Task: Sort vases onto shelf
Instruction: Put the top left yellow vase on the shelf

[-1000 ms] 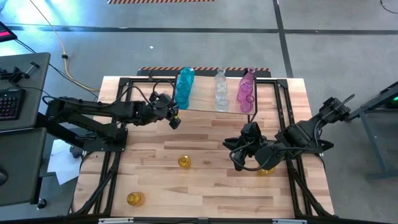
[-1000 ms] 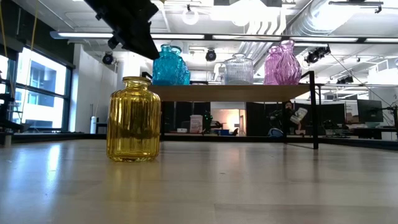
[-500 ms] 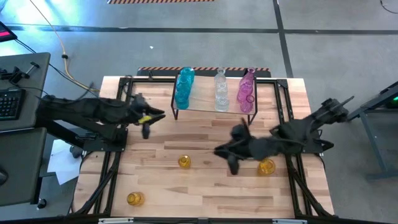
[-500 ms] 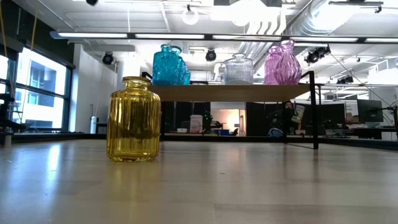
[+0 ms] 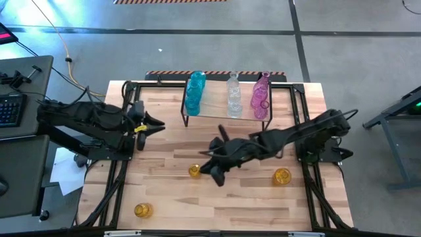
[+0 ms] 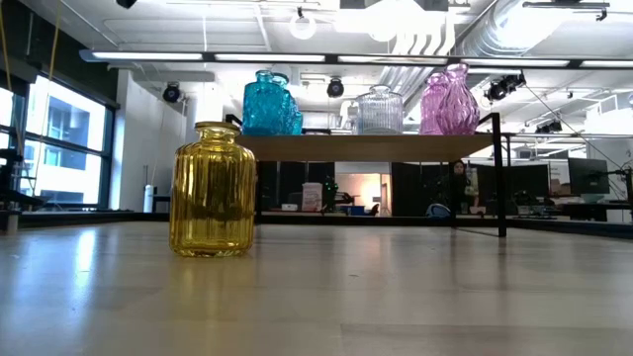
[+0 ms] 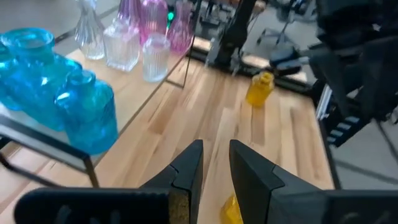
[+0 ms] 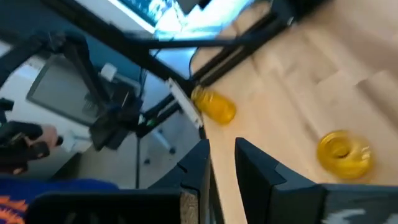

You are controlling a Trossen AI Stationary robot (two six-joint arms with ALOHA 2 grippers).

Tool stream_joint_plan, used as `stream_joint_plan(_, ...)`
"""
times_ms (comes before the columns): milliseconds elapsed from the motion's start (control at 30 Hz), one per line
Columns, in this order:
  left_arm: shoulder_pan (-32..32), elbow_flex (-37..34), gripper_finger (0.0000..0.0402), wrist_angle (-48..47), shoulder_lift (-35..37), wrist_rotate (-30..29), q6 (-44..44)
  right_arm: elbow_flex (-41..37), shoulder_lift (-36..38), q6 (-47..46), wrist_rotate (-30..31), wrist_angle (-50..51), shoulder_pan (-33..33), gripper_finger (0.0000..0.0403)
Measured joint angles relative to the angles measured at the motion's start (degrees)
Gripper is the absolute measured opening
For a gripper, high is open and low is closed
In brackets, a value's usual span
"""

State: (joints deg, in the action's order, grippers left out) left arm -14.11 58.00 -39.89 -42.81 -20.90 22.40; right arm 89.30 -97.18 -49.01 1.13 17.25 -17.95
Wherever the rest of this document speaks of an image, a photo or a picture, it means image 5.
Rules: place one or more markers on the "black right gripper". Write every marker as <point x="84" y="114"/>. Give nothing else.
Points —
<point x="237" y="151"/>

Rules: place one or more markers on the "dark tablet screen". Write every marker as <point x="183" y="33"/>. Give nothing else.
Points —
<point x="6" y="34"/>

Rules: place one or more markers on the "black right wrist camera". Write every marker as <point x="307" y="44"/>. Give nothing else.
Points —
<point x="218" y="177"/>

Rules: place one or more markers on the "teal diamond-pattern cylinder vase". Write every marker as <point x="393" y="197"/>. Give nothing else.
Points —
<point x="192" y="106"/>

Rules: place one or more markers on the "black metal rig frame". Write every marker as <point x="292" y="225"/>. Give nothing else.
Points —
<point x="299" y="88"/>

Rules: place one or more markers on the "black clamp tool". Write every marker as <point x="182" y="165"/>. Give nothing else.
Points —
<point x="16" y="79"/>

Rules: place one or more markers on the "white paper sheets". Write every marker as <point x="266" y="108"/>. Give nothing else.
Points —
<point x="65" y="174"/>

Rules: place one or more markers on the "pink tall-necked glass vase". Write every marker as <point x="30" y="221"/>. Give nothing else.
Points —
<point x="263" y="82"/>

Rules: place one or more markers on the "dark grey desk top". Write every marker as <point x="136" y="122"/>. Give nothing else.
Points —
<point x="19" y="184"/>

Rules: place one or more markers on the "grey metal bracket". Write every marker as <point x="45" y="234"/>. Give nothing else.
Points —
<point x="306" y="234"/>
<point x="121" y="234"/>

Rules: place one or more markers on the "black computer keyboard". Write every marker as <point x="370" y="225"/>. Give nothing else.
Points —
<point x="11" y="110"/>

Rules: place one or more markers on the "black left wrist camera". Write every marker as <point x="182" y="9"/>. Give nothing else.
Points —
<point x="141" y="141"/>

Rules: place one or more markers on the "black mat with striped edge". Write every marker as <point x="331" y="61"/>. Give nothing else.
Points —
<point x="213" y="77"/>

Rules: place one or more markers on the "black support beam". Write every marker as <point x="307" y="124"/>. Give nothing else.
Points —
<point x="65" y="141"/>

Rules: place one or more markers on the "orange black hazard stripe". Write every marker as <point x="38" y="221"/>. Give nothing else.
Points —
<point x="164" y="1"/>

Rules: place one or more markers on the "clear ribbed cylinder glass vase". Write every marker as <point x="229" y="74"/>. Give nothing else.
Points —
<point x="235" y="109"/>

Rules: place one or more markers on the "teal round glass vase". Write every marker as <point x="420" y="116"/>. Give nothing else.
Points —
<point x="198" y="78"/>

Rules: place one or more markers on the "black computer mouse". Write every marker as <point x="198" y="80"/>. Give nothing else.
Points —
<point x="2" y="187"/>

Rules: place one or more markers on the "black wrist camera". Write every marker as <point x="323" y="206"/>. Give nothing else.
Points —
<point x="141" y="141"/>
<point x="218" y="177"/>

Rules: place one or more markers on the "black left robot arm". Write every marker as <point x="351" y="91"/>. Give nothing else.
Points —
<point x="82" y="115"/>

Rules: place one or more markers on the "clear ribbed bulbous glass vase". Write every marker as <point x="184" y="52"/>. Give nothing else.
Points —
<point x="233" y="78"/>

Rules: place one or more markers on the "grey metal cart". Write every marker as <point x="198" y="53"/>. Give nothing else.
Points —
<point x="411" y="95"/>

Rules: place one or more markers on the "yellow ribbed cylinder glass vase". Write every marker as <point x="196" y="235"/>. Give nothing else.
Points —
<point x="194" y="171"/>

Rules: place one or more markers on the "pink faceted bulbous glass vase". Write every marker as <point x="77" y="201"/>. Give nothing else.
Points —
<point x="263" y="110"/>

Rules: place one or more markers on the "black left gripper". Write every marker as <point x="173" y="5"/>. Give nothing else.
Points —
<point x="138" y="116"/>

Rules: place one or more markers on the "dark grey caster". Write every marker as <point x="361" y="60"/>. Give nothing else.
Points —
<point x="80" y="160"/>

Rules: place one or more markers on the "black caster wheel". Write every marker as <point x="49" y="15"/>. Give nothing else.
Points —
<point x="44" y="215"/>

